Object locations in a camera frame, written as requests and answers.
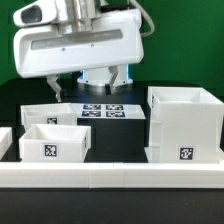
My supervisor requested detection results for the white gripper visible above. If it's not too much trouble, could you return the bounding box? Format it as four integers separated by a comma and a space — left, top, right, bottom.
13, 9, 144, 102

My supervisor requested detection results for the white drawer tray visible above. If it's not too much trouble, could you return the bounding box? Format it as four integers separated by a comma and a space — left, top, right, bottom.
19, 124, 91, 163
20, 103, 77, 130

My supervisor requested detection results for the white drawer cabinet box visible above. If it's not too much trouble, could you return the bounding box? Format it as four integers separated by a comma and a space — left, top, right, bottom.
147, 86, 224, 163

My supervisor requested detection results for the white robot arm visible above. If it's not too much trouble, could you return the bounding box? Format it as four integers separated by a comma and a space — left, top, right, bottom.
13, 9, 144, 99

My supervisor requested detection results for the marker tag sheet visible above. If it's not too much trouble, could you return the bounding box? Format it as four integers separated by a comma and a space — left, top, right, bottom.
71, 103, 145, 120

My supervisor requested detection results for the white U-shaped obstacle fence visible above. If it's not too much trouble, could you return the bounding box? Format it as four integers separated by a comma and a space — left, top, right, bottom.
0, 126, 224, 190

